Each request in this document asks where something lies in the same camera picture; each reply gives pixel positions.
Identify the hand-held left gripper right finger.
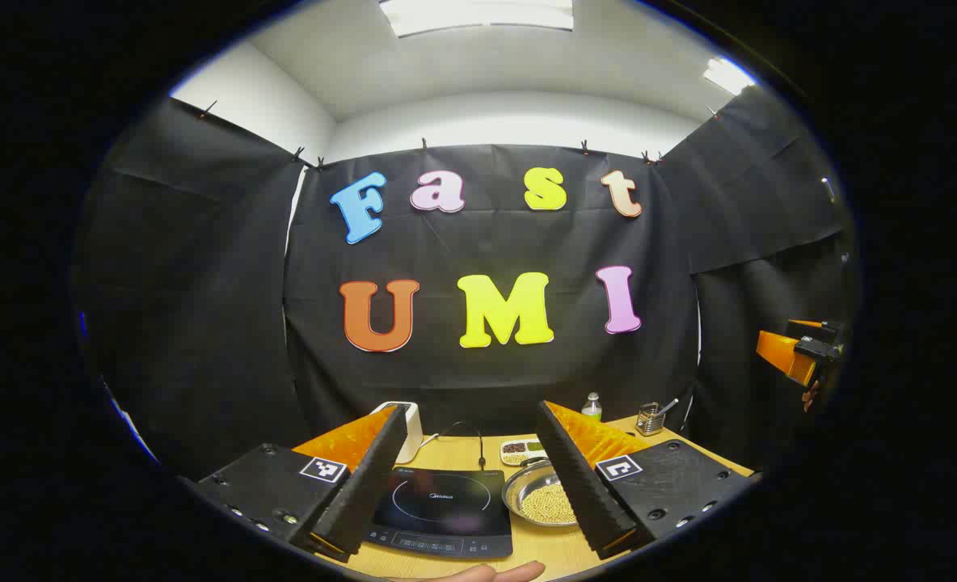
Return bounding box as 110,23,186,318
535,400,758,561

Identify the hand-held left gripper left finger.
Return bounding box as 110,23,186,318
190,404,408,564

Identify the steel pot with soybeans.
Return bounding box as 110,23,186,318
501,456,586,529

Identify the black induction cooktop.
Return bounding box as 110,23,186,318
363,465,514,560

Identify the white divided bean dish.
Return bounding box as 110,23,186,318
500,438,546,467

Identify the white toaster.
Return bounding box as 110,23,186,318
369,401,424,464

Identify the black backdrop cloth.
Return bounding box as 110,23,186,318
74,85,861,486

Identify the ceiling light panel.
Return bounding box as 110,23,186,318
377,0,575,39
703,57,758,96

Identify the black power cable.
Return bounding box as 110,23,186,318
436,420,486,472

